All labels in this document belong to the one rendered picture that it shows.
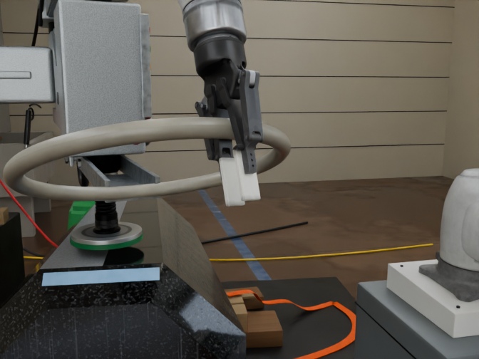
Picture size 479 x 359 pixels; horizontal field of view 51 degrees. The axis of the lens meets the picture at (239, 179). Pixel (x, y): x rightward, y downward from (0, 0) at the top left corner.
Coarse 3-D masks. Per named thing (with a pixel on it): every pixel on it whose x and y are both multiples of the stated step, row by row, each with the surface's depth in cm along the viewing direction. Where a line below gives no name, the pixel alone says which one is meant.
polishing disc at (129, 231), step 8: (88, 224) 160; (120, 224) 160; (128, 224) 160; (136, 224) 160; (72, 232) 152; (80, 232) 152; (88, 232) 152; (120, 232) 152; (128, 232) 152; (136, 232) 152; (80, 240) 145; (88, 240) 144; (96, 240) 144; (104, 240) 144; (112, 240) 144; (120, 240) 145; (128, 240) 147
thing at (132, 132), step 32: (96, 128) 65; (128, 128) 65; (160, 128) 65; (192, 128) 67; (224, 128) 69; (32, 160) 69; (256, 160) 100; (32, 192) 89; (64, 192) 97; (96, 192) 104; (128, 192) 108; (160, 192) 110
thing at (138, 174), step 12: (120, 156) 150; (84, 168) 143; (96, 168) 124; (120, 168) 151; (132, 168) 134; (144, 168) 123; (96, 180) 118; (108, 180) 106; (120, 180) 132; (132, 180) 132; (144, 180) 121; (156, 180) 110
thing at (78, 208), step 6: (72, 204) 341; (78, 204) 336; (84, 204) 336; (90, 204) 335; (72, 210) 337; (78, 210) 335; (84, 210) 334; (72, 216) 333; (78, 216) 332; (72, 222) 332
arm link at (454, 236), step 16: (464, 176) 112; (448, 192) 115; (464, 192) 109; (448, 208) 113; (464, 208) 109; (448, 224) 113; (464, 224) 109; (448, 240) 114; (464, 240) 110; (448, 256) 115; (464, 256) 111
